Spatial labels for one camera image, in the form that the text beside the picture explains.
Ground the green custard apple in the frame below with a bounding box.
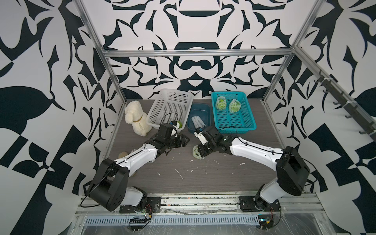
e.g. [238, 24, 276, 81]
[216, 99, 227, 110]
[230, 102, 241, 113]
[177, 121, 183, 129]

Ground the white foam net sleeve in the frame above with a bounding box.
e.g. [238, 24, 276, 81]
[215, 96, 227, 111]

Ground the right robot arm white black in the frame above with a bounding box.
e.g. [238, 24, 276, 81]
[194, 126, 310, 204]

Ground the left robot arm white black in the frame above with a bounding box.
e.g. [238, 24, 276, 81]
[87, 121, 190, 212]

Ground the teal perforated plastic basket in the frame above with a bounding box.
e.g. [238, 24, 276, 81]
[211, 91, 257, 134]

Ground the dark blue plastic tub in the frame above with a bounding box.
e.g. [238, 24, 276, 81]
[187, 103, 212, 134]

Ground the white perforated plastic basket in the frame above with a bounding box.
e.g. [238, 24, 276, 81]
[146, 89, 193, 132]

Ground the white plush dog toy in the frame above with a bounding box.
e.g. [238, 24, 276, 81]
[124, 101, 152, 137]

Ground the tan wooden cylinder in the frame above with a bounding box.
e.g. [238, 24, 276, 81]
[118, 152, 128, 159]

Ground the right green circuit board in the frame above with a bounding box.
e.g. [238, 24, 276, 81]
[257, 214, 274, 230]

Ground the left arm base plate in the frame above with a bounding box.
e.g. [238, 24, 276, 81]
[119, 187, 162, 213]

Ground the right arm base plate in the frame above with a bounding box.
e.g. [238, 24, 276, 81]
[239, 184, 281, 212]

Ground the black wall hook rail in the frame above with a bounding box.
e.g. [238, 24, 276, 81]
[314, 70, 376, 135]

